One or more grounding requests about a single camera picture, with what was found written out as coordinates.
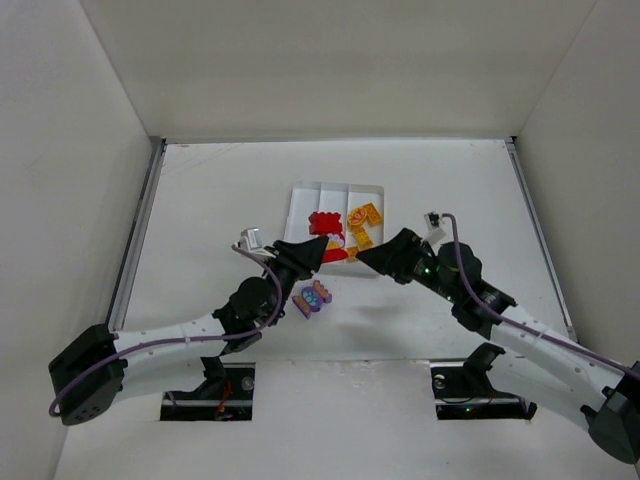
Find red lego stack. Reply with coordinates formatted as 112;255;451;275
308;211;348;264

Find yellow lego bricks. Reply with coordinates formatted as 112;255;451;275
346;202;384;262

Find yellow round printed lego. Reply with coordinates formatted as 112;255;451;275
347;207;367;229

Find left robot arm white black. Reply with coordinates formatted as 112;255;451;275
48;230;328;426

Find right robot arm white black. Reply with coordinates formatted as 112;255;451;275
356;229;639;464

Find purple lego stack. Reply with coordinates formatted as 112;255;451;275
291;280;332;319

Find white three-compartment tray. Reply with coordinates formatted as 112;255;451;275
284;181;385;246

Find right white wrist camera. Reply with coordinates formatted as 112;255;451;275
424;212;447;246

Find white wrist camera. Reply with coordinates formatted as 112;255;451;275
424;212;447;246
238;228;263;253

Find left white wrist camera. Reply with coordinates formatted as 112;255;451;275
238;228;263;253

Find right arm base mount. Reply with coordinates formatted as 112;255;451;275
430;343;538;421

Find right aluminium rail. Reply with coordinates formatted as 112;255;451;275
504;136;578;341

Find aluminium rail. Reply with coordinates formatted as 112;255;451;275
504;136;578;341
104;136;167;330

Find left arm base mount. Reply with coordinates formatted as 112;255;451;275
159;358;256;422

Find left aluminium rail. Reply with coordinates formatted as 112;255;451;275
104;136;167;330

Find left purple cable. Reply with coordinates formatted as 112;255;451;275
47;242;287;417

